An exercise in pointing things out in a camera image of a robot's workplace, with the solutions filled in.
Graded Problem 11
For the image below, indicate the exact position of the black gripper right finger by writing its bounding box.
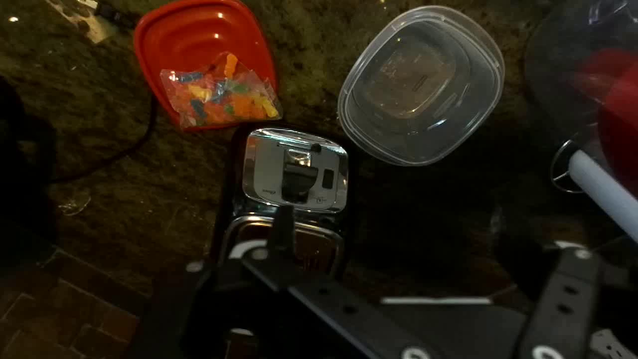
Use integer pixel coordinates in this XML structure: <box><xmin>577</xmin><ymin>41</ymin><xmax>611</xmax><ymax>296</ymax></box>
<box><xmin>517</xmin><ymin>246</ymin><xmax>607</xmax><ymax>359</ymax></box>

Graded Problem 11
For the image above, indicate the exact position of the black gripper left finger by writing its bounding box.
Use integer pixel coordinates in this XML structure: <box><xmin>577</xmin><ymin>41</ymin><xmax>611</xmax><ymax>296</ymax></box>
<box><xmin>242</xmin><ymin>204</ymin><xmax>441</xmax><ymax>359</ymax></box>

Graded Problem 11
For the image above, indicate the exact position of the clear bag of colourful candy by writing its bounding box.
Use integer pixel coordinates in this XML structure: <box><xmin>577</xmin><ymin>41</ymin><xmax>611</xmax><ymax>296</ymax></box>
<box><xmin>158</xmin><ymin>53</ymin><xmax>286</xmax><ymax>128</ymax></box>

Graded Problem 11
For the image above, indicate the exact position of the clear plastic bowl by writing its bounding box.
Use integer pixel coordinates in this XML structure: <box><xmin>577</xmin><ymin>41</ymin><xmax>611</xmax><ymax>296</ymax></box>
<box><xmin>336</xmin><ymin>5</ymin><xmax>507</xmax><ymax>168</ymax></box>

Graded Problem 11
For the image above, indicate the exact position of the white tube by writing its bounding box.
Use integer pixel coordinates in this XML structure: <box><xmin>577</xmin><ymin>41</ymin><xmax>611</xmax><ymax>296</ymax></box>
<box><xmin>567</xmin><ymin>148</ymin><xmax>638</xmax><ymax>246</ymax></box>

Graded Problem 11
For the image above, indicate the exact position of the black and chrome toaster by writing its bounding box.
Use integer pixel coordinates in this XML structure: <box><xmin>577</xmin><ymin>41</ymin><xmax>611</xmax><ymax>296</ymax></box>
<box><xmin>212</xmin><ymin>126</ymin><xmax>356</xmax><ymax>282</ymax></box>

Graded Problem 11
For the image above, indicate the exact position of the clear water pitcher red lid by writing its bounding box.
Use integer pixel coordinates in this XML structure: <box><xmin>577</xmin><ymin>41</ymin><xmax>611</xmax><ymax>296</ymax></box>
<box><xmin>525</xmin><ymin>0</ymin><xmax>638</xmax><ymax>202</ymax></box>

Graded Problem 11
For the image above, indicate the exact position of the red plastic lid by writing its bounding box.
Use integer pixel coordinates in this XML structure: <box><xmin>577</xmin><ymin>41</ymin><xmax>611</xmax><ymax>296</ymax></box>
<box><xmin>132</xmin><ymin>0</ymin><xmax>282</xmax><ymax>132</ymax></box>

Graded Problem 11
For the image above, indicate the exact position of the white power strip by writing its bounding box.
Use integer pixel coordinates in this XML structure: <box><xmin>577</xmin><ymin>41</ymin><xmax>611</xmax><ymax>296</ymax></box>
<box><xmin>47</xmin><ymin>0</ymin><xmax>114</xmax><ymax>47</ymax></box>

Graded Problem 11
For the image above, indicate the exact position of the black power cord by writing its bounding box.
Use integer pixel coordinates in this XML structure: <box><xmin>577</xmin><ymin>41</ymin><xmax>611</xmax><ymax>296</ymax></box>
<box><xmin>49</xmin><ymin>93</ymin><xmax>162</xmax><ymax>186</ymax></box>

